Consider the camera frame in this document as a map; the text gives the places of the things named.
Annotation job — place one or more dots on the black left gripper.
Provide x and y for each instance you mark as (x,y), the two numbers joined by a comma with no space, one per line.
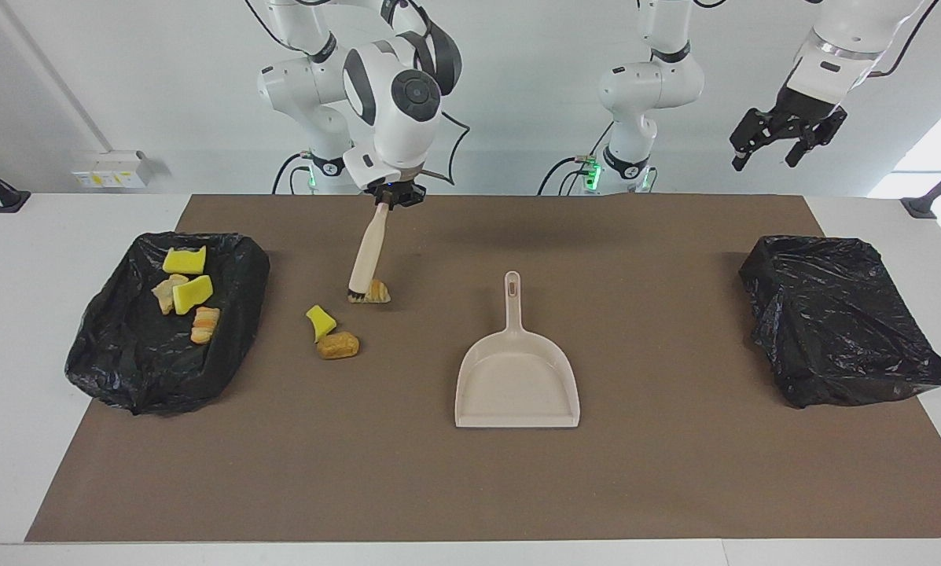
(802,108)

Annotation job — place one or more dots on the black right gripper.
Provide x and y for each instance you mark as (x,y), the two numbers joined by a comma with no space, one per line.
(395,191)

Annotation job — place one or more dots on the beige hand brush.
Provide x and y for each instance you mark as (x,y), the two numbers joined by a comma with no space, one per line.
(368,251)

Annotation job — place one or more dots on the striped croissant pastry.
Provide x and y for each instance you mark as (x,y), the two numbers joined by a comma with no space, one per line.
(379,293)

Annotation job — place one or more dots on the small yellow green sponge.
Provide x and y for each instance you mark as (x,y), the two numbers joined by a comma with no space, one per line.
(321,321)

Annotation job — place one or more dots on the brown bread roll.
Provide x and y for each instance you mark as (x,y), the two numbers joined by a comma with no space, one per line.
(338,346)

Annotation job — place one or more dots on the beige plastic dustpan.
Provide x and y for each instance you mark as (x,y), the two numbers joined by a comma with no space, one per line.
(517,385)

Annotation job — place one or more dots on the notched yellow sponge piece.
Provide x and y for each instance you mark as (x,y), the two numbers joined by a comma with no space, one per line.
(183,262)

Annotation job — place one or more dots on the wedge yellow sponge piece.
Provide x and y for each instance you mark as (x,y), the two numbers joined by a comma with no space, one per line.
(192,293)

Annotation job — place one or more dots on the large pale bread lump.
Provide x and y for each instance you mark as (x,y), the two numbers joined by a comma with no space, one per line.
(205,325)

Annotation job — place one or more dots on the small pale bread chunk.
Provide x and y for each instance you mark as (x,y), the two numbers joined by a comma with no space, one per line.
(163,292)

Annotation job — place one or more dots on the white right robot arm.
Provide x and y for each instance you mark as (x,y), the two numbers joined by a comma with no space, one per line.
(395,118)

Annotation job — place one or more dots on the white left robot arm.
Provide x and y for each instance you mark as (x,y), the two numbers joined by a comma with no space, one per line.
(651,86)

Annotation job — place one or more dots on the black bag lined bin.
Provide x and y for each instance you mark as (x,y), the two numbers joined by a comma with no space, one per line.
(140,362)
(839,322)

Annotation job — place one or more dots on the brown table mat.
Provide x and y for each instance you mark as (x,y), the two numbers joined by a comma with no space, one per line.
(470,487)

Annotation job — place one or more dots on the white wall socket box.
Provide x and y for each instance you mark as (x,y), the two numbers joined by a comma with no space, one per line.
(108,171)

